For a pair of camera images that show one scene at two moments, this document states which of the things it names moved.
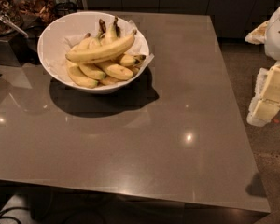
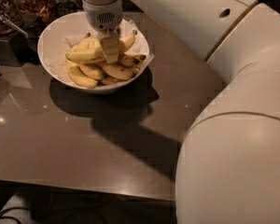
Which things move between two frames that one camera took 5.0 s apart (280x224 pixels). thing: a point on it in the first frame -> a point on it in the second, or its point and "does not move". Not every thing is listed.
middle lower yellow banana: (92, 70) does not move
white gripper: (278, 32) -> (103, 17)
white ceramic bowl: (63, 32) does not move
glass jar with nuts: (4, 4) does not move
